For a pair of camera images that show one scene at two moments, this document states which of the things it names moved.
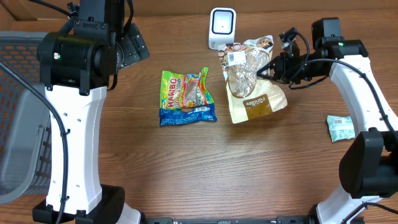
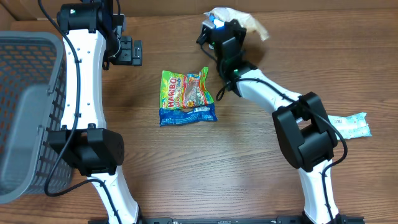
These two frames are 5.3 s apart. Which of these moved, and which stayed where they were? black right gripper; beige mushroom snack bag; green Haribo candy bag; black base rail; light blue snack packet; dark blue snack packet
Moved: black right gripper; beige mushroom snack bag
Stayed: dark blue snack packet; green Haribo candy bag; black base rail; light blue snack packet
